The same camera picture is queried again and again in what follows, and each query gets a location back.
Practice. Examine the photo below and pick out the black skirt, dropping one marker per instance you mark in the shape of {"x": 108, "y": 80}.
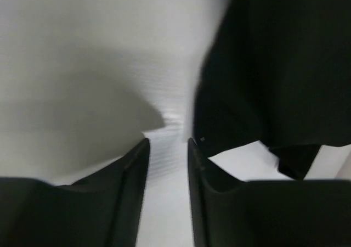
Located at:
{"x": 278, "y": 72}

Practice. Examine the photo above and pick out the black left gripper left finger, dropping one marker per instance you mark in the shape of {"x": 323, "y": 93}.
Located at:
{"x": 102, "y": 209}

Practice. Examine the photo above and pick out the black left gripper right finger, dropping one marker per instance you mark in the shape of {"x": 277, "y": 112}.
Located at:
{"x": 226, "y": 211}

